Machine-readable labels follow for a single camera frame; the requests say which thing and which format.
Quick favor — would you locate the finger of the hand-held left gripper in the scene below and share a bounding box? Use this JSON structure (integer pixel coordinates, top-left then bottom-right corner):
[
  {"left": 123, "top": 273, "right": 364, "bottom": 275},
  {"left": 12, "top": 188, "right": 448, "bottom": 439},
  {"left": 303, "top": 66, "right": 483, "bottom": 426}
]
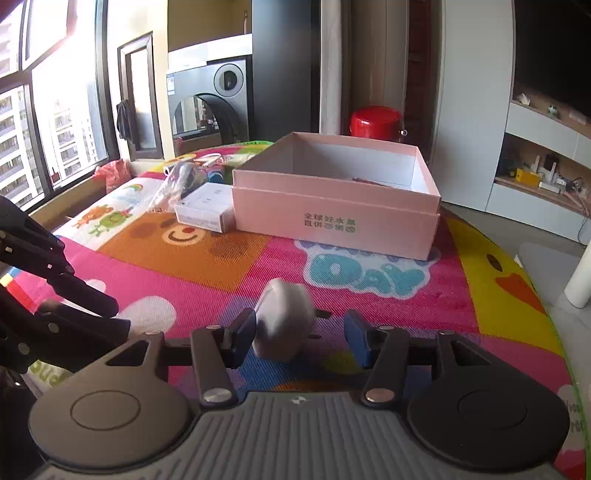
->
[
  {"left": 0, "top": 196, "right": 120, "bottom": 320},
  {"left": 9, "top": 301, "right": 133, "bottom": 374}
]

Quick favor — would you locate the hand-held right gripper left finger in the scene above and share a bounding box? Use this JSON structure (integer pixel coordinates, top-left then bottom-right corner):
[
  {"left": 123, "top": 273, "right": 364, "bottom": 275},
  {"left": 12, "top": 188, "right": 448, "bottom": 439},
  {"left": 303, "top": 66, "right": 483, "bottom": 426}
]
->
[{"left": 104, "top": 308, "right": 257, "bottom": 409}]

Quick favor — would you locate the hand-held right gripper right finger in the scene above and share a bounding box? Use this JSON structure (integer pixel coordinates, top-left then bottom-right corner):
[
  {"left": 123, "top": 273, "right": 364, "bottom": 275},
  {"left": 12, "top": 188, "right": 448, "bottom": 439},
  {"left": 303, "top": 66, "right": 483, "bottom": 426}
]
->
[{"left": 344, "top": 308, "right": 498, "bottom": 409}]

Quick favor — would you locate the white rounded charger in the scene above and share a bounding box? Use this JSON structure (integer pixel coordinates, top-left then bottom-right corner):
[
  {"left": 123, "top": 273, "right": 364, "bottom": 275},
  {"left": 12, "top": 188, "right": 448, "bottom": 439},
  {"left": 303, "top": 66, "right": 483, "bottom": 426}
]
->
[{"left": 252, "top": 277, "right": 331, "bottom": 363}]

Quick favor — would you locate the pink cardboard box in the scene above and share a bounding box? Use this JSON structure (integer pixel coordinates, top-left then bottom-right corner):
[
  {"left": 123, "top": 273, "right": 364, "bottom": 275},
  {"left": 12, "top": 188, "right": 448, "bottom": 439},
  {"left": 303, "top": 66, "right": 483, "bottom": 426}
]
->
[{"left": 232, "top": 131, "right": 443, "bottom": 260}]

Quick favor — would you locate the small white box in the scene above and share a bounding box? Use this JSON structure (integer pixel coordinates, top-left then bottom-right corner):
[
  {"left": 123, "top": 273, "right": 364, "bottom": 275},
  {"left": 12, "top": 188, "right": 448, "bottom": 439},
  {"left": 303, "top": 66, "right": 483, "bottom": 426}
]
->
[{"left": 174, "top": 182, "right": 236, "bottom": 233}]

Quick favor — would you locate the clear plastic bag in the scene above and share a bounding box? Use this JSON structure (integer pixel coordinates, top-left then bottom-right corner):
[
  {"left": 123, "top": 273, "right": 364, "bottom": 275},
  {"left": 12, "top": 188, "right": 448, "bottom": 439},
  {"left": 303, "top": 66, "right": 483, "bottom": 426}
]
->
[{"left": 150, "top": 159, "right": 223, "bottom": 214}]

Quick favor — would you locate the colourful cartoon play mat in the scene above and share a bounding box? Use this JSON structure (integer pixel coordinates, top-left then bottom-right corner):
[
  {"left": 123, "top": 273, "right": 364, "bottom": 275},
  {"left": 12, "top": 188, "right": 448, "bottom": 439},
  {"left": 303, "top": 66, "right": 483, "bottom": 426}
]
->
[{"left": 0, "top": 138, "right": 591, "bottom": 472}]

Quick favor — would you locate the red plastic bag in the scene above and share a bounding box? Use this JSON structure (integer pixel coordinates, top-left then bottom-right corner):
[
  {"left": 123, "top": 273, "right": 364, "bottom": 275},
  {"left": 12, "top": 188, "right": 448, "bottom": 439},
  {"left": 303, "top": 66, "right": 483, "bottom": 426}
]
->
[{"left": 93, "top": 159, "right": 133, "bottom": 195}]

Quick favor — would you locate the dark hanging cloth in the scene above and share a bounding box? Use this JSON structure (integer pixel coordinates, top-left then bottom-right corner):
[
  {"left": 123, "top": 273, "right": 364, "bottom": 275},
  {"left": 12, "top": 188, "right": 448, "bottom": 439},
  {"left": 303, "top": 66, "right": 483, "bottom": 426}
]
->
[{"left": 115, "top": 99, "right": 137, "bottom": 147}]

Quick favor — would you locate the large window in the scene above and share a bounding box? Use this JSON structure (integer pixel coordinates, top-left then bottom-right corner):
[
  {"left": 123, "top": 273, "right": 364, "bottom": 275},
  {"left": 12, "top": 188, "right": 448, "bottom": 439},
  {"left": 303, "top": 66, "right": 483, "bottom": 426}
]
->
[{"left": 0, "top": 0, "right": 112, "bottom": 209}]

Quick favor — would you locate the dark framed door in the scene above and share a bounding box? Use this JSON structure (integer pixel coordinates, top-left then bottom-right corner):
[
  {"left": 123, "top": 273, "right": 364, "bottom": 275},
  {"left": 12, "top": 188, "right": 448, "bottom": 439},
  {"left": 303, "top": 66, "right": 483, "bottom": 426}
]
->
[{"left": 117, "top": 31, "right": 163, "bottom": 163}]

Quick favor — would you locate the red round pot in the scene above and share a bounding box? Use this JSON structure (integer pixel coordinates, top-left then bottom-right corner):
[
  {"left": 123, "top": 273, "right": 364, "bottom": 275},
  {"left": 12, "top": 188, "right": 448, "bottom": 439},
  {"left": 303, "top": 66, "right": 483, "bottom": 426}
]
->
[{"left": 349, "top": 106, "right": 408, "bottom": 139}]

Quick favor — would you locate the grey washing machine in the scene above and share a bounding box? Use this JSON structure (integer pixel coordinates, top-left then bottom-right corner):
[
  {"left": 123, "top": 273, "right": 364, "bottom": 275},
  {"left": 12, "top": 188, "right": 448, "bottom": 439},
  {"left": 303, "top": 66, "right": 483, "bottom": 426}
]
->
[{"left": 167, "top": 58, "right": 254, "bottom": 158}]

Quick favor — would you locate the white paper roll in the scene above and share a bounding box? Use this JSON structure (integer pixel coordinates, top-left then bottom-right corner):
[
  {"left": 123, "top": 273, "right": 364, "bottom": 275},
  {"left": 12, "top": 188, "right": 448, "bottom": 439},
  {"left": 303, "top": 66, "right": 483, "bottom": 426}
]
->
[{"left": 564, "top": 257, "right": 591, "bottom": 308}]

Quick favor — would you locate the white tall cabinet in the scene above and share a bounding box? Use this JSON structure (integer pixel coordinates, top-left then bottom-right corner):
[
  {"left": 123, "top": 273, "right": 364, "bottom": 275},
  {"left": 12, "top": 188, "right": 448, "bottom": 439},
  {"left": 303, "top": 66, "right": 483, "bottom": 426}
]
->
[{"left": 429, "top": 0, "right": 516, "bottom": 209}]

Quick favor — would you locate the tall black cabinet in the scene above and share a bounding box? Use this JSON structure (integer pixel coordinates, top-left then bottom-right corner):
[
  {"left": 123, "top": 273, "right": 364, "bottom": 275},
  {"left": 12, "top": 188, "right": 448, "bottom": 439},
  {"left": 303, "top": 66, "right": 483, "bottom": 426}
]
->
[{"left": 251, "top": 0, "right": 322, "bottom": 145}]

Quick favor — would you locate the white curtain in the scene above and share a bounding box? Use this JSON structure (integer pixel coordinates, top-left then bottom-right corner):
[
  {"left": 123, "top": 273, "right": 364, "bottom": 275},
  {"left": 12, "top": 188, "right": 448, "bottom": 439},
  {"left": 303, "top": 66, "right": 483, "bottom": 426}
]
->
[{"left": 320, "top": 0, "right": 352, "bottom": 136}]

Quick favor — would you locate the black television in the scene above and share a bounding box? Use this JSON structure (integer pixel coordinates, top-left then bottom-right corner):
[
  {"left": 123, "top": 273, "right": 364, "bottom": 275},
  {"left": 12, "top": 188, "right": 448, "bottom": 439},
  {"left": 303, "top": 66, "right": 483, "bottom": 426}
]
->
[{"left": 512, "top": 0, "right": 591, "bottom": 114}]

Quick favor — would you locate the white wall shelf unit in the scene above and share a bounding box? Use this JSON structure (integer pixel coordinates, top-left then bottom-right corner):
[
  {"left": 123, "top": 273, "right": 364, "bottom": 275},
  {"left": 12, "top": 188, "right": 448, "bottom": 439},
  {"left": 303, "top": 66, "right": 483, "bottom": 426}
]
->
[{"left": 488, "top": 82, "right": 591, "bottom": 219}]

